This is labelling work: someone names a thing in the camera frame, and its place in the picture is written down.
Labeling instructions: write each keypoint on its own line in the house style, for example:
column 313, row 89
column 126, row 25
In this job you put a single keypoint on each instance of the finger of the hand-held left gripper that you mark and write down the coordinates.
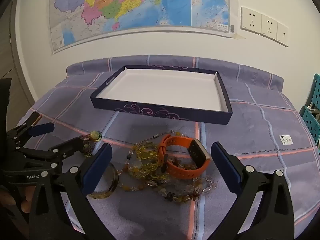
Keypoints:
column 70, row 147
column 41, row 129

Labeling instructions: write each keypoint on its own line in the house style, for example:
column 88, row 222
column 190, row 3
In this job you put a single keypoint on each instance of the black smartphone with orange edge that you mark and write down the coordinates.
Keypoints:
column 35, row 118

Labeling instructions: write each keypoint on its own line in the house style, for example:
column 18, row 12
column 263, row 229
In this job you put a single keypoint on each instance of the amber mottled bangle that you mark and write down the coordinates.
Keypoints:
column 112, row 187

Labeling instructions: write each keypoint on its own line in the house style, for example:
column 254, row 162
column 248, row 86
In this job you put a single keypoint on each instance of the white wall socket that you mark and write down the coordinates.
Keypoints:
column 268, row 27
column 250, row 20

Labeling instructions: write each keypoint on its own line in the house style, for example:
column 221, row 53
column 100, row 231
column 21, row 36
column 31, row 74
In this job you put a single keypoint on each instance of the purple plaid blanket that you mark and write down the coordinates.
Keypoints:
column 250, row 120

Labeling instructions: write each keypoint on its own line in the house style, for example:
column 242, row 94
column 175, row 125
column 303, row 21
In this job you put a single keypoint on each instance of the orange smart watch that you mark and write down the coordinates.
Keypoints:
column 180, row 171

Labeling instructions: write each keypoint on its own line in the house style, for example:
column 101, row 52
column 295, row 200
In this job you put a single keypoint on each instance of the colourful wall map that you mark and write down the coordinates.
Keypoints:
column 125, row 5

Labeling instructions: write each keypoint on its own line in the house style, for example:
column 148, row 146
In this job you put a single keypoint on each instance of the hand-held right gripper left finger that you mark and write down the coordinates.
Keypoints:
column 97, row 166

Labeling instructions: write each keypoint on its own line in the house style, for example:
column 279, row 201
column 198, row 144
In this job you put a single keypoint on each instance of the white fabric label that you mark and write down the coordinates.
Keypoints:
column 287, row 139

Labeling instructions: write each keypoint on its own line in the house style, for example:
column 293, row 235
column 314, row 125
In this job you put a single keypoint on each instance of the teal plastic basket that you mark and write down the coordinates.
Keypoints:
column 311, row 120

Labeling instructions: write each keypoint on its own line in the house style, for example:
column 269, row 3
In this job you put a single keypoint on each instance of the dark purple shallow box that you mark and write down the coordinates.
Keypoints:
column 162, row 90

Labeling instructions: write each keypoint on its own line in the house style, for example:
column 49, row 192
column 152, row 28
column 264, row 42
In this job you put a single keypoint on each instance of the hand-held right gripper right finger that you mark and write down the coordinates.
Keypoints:
column 226, row 167

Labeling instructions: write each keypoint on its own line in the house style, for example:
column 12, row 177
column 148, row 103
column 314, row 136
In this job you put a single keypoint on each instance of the person's left hand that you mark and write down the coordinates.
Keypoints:
column 7, row 200

